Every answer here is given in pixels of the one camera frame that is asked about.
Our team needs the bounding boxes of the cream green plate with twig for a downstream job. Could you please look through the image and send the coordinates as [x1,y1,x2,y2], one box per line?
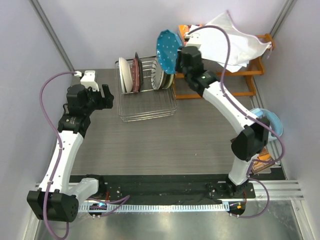
[166,74,175,89]

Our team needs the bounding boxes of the blue plate with white dots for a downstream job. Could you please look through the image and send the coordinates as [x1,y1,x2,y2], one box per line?
[156,29,183,75]

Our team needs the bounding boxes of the cream plate with red rim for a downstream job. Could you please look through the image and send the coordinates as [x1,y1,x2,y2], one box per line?
[160,73,171,89]

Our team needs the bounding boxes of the white plate with blue stripes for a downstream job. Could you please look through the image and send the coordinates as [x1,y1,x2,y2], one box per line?
[151,57,164,90]

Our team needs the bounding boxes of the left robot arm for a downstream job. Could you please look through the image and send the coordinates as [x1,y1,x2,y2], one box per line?
[26,84,114,223]

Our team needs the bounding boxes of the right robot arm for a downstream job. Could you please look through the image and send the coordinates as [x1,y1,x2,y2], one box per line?
[175,46,270,198]

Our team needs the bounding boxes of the white plate in rack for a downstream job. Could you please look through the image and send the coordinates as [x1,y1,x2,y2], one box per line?
[118,57,133,94]

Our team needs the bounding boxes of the black plate in rack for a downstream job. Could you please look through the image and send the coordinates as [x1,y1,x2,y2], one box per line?
[135,52,144,91]

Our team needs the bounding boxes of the pink dotted plate in rack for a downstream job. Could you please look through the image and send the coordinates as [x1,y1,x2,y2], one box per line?
[132,57,140,93]

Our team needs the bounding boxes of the wooden orange rack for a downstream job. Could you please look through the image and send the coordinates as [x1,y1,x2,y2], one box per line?
[174,26,273,99]

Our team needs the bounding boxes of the orange package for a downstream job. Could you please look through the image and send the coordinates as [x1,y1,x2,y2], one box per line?
[178,24,203,45]

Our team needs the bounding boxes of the white cloth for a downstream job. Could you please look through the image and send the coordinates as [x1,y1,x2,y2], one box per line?
[193,11,273,73]

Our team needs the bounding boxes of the light blue headphones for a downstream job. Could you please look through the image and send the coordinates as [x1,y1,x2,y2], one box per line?
[250,107,283,137]

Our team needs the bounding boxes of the dark book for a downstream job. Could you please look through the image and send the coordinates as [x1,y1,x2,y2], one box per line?
[251,147,274,174]

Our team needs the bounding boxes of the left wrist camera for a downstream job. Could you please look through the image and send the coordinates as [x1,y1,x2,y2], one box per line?
[80,70,100,92]

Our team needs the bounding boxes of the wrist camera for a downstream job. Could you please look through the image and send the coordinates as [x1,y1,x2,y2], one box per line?
[80,70,100,92]
[184,33,202,49]

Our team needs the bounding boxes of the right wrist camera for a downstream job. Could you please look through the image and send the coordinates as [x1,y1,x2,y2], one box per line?
[184,33,202,49]

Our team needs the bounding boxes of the metal wire dish rack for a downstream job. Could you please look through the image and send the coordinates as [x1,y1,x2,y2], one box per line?
[114,56,177,122]

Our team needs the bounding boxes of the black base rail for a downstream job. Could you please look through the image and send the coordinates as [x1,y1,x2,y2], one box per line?
[69,172,256,206]

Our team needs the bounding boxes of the slotted cable duct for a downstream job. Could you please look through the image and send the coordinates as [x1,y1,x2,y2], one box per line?
[78,202,230,213]

